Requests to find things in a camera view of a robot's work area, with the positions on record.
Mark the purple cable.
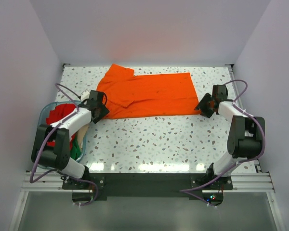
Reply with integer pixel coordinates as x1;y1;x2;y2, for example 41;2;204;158
29;83;102;206
180;79;266;200

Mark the green t shirt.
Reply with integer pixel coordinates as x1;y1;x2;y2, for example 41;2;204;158
70;139;82;160

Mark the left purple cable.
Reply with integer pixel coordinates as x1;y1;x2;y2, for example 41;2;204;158
29;83;102;206

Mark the clear blue plastic bin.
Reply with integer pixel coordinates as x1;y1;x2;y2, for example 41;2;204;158
38;101;86;163

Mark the beige t shirt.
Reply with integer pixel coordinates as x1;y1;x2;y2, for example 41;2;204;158
77;124;89;150

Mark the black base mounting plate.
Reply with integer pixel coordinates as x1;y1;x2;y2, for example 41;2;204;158
62;172;232;202

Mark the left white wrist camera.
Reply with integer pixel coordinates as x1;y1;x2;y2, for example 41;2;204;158
80;90;90;101

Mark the aluminium frame rail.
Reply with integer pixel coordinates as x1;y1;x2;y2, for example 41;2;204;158
21;163;274;192

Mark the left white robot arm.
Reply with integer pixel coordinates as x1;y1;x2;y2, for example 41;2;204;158
30;90;109;189

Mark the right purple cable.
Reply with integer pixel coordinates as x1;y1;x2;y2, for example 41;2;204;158
180;79;266;200

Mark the orange t shirt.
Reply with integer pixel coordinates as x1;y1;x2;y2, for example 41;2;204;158
97;64;200;119

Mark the red t shirt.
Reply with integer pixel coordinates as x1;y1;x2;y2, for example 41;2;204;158
45;103;79;147

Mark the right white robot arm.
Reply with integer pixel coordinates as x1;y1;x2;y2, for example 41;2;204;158
195;85;265;189

